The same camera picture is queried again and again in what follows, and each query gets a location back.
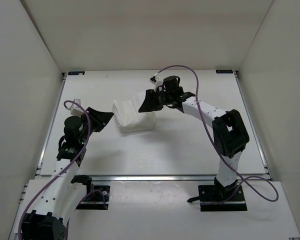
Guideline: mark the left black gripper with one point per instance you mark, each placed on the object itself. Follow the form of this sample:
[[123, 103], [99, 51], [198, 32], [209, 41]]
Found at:
[[102, 118]]

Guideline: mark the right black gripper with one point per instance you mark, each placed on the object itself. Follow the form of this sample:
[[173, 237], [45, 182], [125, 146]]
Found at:
[[149, 104]]

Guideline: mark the white skirt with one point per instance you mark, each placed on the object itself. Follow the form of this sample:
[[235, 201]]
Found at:
[[127, 116]]

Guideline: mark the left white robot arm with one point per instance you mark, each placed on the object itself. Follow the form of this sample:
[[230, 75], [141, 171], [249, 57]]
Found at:
[[47, 215]]

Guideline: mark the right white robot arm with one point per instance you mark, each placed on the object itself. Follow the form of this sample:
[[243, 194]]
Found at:
[[225, 128]]

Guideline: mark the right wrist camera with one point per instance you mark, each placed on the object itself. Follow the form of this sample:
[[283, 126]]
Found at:
[[156, 82]]

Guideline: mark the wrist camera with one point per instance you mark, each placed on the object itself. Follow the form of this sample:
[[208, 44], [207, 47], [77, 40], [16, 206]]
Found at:
[[156, 82], [75, 110]]

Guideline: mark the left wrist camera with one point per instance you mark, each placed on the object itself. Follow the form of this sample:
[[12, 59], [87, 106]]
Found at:
[[75, 110]]

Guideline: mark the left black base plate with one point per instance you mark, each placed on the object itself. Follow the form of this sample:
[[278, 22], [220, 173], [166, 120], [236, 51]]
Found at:
[[97, 194]]

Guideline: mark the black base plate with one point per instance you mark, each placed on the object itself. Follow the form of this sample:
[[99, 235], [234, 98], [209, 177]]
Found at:
[[216, 198], [97, 194]]

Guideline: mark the aluminium rail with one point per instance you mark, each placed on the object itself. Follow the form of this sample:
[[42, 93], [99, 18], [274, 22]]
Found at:
[[156, 178]]

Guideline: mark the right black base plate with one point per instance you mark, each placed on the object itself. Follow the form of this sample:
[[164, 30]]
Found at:
[[216, 198]]

